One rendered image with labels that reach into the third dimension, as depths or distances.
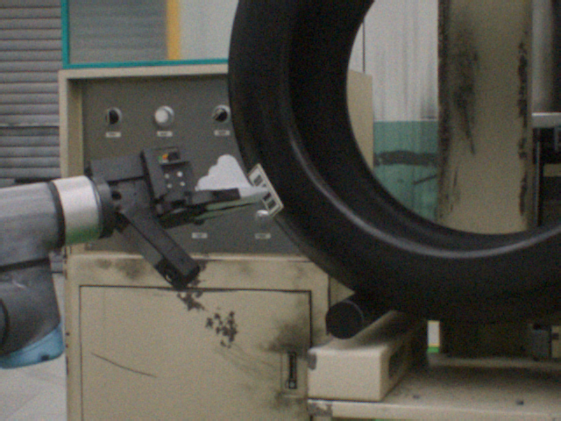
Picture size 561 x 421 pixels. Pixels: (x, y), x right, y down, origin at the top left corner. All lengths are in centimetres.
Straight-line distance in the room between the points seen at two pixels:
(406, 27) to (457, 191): 889
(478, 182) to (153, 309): 79
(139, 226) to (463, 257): 36
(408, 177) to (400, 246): 910
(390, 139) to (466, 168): 873
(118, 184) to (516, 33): 66
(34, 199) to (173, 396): 103
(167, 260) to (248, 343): 89
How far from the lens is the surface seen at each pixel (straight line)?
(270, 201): 134
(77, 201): 123
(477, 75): 165
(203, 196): 127
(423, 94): 1048
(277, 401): 213
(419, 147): 1039
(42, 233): 123
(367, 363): 132
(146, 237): 125
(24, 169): 1084
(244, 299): 212
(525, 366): 157
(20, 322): 119
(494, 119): 165
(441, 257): 128
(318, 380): 134
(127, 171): 128
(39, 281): 122
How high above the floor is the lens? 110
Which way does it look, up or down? 3 degrees down
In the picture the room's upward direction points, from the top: 1 degrees counter-clockwise
